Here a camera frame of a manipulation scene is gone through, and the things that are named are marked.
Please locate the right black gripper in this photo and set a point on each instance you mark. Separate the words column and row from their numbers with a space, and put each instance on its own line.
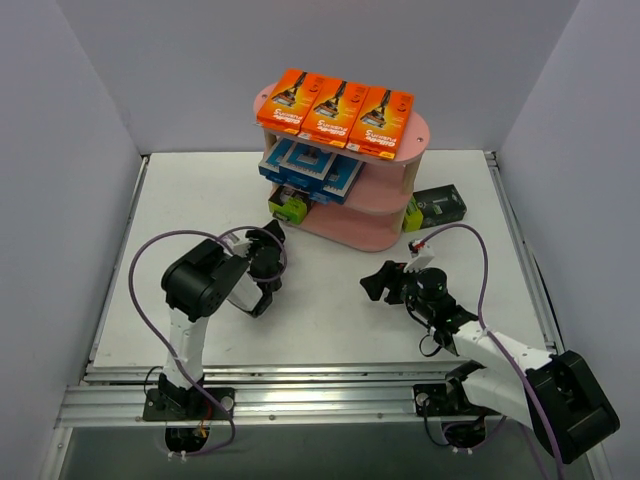
column 395, row 284

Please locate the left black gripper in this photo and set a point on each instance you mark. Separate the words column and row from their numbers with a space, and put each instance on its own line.
column 267, row 257

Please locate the black green razor box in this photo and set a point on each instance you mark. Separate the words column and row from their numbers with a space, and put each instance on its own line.
column 289, row 205
column 434, row 207

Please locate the blue razor box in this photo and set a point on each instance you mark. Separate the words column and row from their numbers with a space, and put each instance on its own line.
column 341, row 178
column 307, row 166
column 269, row 167

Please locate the small orange razor box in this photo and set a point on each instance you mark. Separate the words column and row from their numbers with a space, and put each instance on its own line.
column 380, row 124

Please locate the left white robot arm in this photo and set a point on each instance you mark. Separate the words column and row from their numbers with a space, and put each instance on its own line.
column 196, row 286

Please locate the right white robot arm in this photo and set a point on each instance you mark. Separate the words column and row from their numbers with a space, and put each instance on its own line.
column 556, row 396

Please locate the pink three-tier shelf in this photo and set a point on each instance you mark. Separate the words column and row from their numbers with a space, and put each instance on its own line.
column 371, row 217

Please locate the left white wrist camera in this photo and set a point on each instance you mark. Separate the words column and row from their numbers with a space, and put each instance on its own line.
column 239, row 246

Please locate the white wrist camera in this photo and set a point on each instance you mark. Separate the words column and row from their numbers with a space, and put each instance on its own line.
column 421, row 256
column 239, row 246

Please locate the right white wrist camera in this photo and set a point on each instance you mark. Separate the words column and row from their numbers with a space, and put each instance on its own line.
column 421, row 256

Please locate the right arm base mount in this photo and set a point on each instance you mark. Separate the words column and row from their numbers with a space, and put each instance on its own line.
column 453, row 424

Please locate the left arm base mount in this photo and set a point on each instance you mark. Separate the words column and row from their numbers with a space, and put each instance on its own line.
column 190, row 439

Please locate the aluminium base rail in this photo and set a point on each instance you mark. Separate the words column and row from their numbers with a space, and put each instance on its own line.
column 264, row 396

